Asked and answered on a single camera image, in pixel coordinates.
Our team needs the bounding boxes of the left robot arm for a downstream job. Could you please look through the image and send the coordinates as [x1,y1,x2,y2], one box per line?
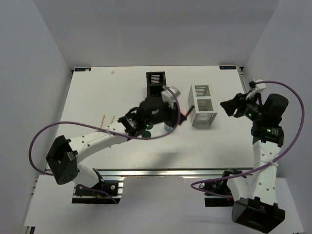
[46,97,187,195]

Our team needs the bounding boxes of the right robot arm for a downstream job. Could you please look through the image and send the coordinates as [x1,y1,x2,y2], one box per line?
[220,93,289,234]

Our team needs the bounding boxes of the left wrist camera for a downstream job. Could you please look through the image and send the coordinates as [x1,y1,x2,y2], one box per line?
[161,86,180,109]

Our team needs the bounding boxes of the right blue table sticker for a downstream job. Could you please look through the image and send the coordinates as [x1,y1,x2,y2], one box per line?
[219,65,236,70]

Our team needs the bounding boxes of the blue table sticker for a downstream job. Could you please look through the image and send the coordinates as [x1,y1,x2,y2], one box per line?
[74,67,91,72]
[219,65,236,70]

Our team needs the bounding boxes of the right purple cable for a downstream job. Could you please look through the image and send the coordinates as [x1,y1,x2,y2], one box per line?
[190,80,305,197]

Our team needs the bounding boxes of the red lip gloss tube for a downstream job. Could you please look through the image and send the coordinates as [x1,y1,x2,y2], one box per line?
[184,105,195,117]

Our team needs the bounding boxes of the white slotted organizer box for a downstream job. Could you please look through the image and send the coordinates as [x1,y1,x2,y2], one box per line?
[188,85,217,128]

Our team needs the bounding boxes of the upper green round compact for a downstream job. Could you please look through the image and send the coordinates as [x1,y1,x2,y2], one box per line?
[146,123,153,130]

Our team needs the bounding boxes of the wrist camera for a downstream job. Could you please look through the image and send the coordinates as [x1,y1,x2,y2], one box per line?
[245,79,266,100]
[161,86,180,109]

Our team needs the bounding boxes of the white lotion bottle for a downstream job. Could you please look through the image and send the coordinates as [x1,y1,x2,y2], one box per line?
[164,124,173,132]

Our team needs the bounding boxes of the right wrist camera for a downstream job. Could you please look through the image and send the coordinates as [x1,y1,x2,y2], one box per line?
[245,79,266,100]

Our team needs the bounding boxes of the lower green round compact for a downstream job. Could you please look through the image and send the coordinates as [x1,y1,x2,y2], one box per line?
[141,131,152,138]

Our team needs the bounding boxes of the left blue table sticker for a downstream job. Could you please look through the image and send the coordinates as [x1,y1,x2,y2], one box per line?
[74,67,91,72]

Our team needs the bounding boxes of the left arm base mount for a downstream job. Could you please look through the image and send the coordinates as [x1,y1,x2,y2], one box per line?
[72,171,122,205]

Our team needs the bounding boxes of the green round compact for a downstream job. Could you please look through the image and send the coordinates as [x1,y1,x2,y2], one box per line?
[141,131,152,138]
[146,123,153,130]

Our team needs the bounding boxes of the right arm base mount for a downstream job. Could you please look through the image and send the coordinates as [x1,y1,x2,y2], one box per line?
[199,169,249,207]

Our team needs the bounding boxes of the black slotted organizer box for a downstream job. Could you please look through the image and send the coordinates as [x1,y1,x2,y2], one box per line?
[146,72,167,98]

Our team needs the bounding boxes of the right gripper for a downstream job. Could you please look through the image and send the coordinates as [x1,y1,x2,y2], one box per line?
[219,90,264,122]

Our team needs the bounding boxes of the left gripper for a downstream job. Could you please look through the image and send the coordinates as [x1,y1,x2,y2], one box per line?
[144,98,186,127]

